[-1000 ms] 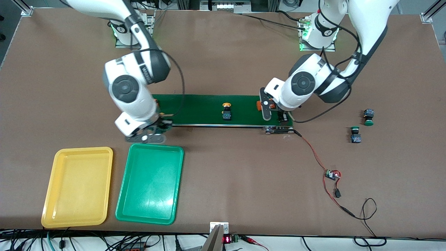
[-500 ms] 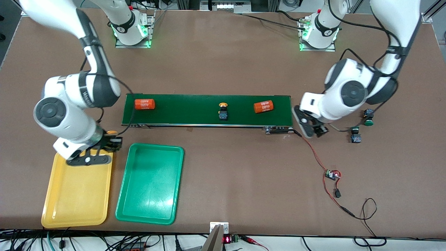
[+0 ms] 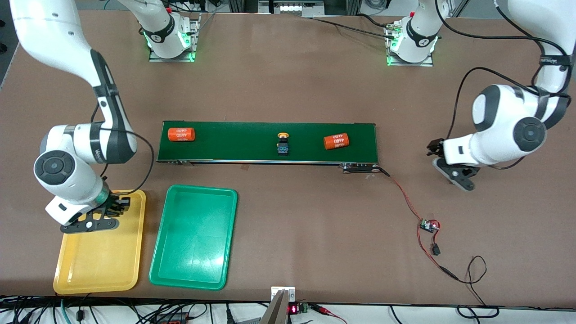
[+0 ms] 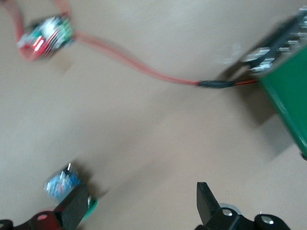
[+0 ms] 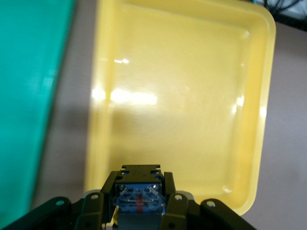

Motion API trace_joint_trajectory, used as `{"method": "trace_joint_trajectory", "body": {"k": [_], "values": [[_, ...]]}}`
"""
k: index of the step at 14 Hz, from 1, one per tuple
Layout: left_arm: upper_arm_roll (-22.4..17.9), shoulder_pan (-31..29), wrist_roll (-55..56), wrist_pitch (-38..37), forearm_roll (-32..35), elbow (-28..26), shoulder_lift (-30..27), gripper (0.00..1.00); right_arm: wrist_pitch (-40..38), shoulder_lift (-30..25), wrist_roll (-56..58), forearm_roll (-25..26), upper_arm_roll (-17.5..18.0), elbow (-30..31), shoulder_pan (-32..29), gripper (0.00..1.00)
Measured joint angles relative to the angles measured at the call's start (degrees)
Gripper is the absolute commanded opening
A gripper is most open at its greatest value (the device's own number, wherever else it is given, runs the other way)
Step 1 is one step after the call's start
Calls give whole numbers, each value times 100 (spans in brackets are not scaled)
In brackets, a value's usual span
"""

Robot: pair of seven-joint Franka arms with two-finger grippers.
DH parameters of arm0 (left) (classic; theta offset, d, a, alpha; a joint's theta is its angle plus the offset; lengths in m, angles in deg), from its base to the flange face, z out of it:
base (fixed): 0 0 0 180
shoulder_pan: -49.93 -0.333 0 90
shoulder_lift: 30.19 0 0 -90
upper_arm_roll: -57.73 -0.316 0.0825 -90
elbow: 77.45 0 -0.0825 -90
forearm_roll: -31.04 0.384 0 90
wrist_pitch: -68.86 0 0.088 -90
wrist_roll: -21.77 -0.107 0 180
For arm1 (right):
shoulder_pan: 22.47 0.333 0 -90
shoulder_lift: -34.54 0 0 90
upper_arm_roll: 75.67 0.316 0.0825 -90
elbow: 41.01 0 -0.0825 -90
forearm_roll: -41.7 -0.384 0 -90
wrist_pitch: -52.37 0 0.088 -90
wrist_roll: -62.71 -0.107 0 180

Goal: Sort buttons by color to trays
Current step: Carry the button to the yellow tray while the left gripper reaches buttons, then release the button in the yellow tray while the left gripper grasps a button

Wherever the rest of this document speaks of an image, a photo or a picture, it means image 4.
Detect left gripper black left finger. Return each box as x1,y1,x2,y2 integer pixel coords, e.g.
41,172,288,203
15,184,89,230

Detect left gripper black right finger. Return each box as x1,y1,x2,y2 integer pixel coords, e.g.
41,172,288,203
194,182,255,230

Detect green push button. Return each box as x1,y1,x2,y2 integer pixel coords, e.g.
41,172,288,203
44,162,98,222

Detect green conveyor belt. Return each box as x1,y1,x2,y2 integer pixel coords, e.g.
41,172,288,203
223,7,307,160

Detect small green circuit board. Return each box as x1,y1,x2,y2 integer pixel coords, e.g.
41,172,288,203
16,15,75,59

